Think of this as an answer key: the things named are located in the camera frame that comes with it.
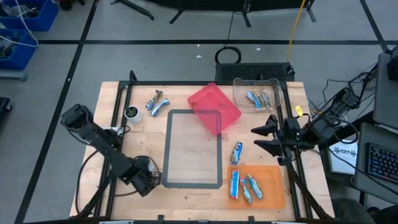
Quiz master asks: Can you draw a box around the blue and red granola bar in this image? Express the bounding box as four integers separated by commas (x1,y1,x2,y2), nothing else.
229,169,241,200
239,175,253,205
247,174,264,200

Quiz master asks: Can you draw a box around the person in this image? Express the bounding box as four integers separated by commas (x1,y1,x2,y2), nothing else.
331,197,398,224

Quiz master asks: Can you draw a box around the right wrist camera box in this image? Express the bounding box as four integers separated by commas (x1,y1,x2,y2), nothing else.
283,117,302,138

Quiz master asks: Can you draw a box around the black partition panel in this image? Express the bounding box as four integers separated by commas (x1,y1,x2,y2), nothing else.
178,0,252,28
245,0,317,23

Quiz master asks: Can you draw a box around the clear plastic tray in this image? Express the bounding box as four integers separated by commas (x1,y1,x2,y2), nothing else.
232,77,284,113

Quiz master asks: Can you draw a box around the orange plastic tray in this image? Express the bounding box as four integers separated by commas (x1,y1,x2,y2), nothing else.
226,164,286,210

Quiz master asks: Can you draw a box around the blue snack packets top left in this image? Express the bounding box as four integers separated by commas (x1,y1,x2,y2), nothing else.
145,90,164,111

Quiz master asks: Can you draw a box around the small plant in white pot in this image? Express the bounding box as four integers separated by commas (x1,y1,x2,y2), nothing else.
124,105,143,124

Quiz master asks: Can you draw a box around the black looped floor cable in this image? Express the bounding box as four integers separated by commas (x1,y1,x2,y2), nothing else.
214,12,243,65

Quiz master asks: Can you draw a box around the blue storage bin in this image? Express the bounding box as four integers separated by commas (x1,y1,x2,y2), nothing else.
0,0,59,32
0,28,39,71

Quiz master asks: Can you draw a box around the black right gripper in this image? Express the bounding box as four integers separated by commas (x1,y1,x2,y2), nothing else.
251,114,315,157

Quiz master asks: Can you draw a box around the black computer keyboard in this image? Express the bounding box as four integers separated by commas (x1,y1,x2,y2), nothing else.
366,142,398,185

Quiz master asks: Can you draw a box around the white cable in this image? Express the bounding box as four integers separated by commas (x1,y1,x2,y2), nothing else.
0,0,40,48

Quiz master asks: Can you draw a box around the pink plastic tray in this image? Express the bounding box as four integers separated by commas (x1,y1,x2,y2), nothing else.
187,82,243,136

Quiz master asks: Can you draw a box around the grey desk with keyboard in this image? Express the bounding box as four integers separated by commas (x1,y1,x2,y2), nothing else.
353,122,398,197

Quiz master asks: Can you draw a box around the yellow hanging cable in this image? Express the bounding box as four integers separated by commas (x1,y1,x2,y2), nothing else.
286,0,307,63

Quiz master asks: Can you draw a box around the white printed pad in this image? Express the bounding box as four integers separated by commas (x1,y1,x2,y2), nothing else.
328,140,359,175

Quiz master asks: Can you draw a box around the black perforated computer case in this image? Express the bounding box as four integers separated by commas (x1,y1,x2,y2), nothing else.
215,62,295,82

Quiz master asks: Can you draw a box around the clear mat with black border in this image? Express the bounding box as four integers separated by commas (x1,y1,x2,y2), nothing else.
161,108,223,190

